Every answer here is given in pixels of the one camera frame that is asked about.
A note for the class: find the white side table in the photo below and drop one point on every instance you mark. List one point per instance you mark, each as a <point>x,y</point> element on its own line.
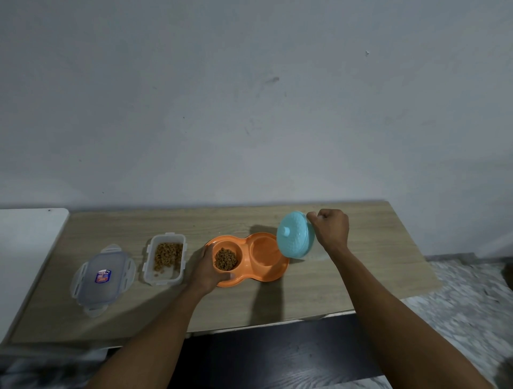
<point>24,256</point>

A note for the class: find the person's left thumb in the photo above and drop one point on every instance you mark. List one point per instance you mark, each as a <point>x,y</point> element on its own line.
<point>223,276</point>

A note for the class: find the person's right hand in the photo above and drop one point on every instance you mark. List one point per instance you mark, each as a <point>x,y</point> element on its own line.
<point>332,230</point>

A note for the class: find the light blue lidded bowl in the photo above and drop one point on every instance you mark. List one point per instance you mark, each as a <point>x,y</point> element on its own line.
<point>294,236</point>

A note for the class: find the clear plastic food container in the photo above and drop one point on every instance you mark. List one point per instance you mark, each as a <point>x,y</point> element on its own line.
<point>165,260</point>

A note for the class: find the orange double pet bowl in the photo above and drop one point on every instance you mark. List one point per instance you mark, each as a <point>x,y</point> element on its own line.
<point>256,256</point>

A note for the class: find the person's right forearm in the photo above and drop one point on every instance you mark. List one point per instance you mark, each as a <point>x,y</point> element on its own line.
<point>400,320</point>

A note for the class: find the person's left forearm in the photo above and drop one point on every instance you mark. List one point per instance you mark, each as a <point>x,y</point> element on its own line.
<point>152,336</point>

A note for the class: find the person's left hand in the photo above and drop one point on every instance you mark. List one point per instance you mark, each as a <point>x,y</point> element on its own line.
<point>203,272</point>

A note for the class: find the person's right fingers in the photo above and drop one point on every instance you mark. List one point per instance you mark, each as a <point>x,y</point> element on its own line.
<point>316,216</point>

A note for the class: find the brown pet kibble pile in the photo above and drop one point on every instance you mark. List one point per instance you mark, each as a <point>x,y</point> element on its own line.
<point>168,255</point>
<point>226,259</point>

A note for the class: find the clear container lid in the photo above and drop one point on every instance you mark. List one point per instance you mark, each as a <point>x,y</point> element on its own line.
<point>103,278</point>

